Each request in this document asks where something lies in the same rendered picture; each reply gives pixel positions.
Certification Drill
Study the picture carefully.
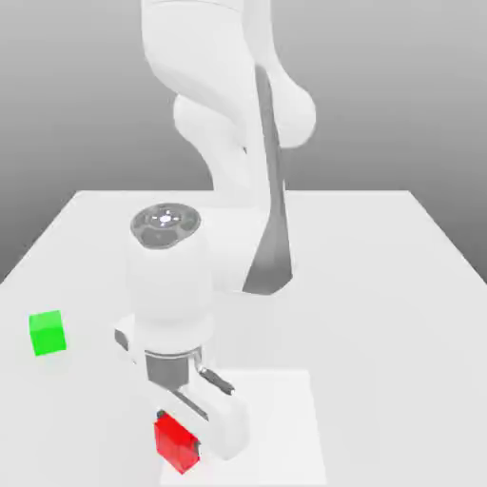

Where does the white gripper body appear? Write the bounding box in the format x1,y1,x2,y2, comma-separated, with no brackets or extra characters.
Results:
150,376,251,462

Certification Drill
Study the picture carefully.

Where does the small red cube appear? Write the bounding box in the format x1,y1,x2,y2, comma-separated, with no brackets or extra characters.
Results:
153,412,202,476

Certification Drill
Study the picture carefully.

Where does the small green cube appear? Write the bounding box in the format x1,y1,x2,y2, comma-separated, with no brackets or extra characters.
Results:
28,309,68,358

